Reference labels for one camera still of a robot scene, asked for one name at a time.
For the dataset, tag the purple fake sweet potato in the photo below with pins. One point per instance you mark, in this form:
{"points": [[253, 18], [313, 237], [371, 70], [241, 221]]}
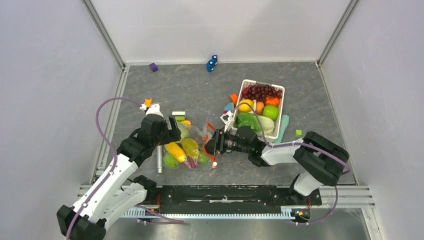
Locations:
{"points": [[191, 163]]}

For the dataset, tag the yellow fake starfruit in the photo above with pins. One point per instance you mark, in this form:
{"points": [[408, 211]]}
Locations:
{"points": [[190, 147]]}

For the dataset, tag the small green cube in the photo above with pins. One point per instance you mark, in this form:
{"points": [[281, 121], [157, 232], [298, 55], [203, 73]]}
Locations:
{"points": [[298, 132]]}

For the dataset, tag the fake green lettuce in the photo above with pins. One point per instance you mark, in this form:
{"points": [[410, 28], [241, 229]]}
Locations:
{"points": [[247, 119]]}

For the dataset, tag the white plastic basket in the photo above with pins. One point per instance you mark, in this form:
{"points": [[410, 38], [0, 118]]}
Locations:
{"points": [[272, 136]]}

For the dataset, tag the orange toy cup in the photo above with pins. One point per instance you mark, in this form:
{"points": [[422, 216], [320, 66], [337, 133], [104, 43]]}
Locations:
{"points": [[233, 98]]}

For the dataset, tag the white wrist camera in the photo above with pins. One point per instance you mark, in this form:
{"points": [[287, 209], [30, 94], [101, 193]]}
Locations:
{"points": [[152, 109], [227, 117]]}

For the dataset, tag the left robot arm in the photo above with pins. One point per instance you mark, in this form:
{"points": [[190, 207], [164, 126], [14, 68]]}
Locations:
{"points": [[99, 208]]}

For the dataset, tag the yellow toy cylinder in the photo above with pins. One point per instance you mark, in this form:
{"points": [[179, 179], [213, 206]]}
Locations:
{"points": [[187, 123]]}

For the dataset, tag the clear zip top bag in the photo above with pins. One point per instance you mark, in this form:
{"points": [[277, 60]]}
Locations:
{"points": [[201, 136]]}

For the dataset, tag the dark red fake grapes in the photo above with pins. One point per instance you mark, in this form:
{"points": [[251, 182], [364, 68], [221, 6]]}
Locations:
{"points": [[260, 92]]}

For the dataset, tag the orange toy block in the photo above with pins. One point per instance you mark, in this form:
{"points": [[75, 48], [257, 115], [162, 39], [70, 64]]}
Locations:
{"points": [[148, 102]]}

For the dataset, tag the fake yellow corn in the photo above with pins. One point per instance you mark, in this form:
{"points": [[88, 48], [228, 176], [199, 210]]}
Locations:
{"points": [[176, 151]]}

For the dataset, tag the fake green apple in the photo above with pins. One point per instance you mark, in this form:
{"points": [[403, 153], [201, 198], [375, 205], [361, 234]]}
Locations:
{"points": [[270, 111]]}

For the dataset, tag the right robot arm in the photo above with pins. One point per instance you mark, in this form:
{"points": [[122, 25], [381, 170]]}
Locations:
{"points": [[323, 161]]}

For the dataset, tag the fake orange pumpkin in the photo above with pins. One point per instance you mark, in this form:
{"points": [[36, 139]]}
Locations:
{"points": [[273, 101]]}

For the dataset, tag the fake yellow lemon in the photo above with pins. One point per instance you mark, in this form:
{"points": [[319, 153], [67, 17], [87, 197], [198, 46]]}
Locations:
{"points": [[245, 105]]}

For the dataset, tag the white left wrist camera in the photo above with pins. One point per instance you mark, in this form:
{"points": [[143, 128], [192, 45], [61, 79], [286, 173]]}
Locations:
{"points": [[152, 109]]}

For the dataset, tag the blue toy car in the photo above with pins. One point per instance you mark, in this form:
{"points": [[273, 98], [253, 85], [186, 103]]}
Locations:
{"points": [[211, 64]]}

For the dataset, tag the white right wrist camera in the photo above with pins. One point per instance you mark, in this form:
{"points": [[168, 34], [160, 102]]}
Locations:
{"points": [[227, 117]]}

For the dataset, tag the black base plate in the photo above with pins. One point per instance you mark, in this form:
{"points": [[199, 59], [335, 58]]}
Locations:
{"points": [[227, 199]]}

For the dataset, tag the silver metal cylinder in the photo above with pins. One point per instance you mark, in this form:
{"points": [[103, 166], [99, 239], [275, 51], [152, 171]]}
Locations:
{"points": [[159, 159]]}

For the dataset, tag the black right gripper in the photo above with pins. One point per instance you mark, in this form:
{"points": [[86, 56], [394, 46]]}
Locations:
{"points": [[218, 143]]}

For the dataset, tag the purple toy cube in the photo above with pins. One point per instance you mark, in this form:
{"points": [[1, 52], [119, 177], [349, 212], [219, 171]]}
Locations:
{"points": [[153, 67]]}

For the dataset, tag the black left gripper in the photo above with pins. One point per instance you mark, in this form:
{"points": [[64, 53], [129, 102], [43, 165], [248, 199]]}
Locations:
{"points": [[171, 135]]}

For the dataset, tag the fake peach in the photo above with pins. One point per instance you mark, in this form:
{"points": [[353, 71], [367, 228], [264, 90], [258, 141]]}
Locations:
{"points": [[259, 107]]}

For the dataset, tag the red blue toy block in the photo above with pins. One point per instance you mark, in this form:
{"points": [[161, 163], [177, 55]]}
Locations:
{"points": [[229, 107]]}

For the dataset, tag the white green stacked block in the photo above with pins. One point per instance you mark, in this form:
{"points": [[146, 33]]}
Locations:
{"points": [[179, 116]]}

